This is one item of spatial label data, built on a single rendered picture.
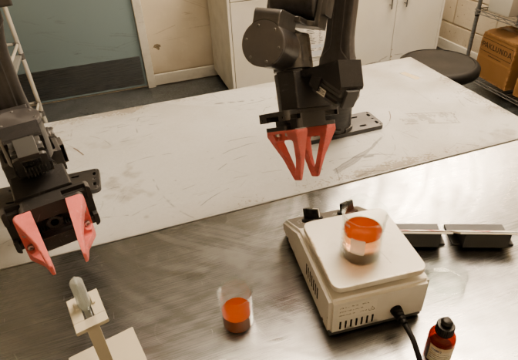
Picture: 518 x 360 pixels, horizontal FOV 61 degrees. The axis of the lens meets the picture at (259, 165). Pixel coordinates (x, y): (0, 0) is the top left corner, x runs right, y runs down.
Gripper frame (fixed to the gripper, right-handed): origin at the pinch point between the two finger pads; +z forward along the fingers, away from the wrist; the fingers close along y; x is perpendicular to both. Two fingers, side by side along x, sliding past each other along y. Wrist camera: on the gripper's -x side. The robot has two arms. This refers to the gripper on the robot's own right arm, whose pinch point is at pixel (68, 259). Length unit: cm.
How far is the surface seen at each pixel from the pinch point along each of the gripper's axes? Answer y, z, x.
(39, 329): -6.3, -5.0, 13.9
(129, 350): 2.6, 5.1, 12.9
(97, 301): 1.3, 6.5, 1.2
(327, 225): 30.8, 7.5, 4.9
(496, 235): 54, 18, 11
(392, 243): 35.5, 14.7, 4.8
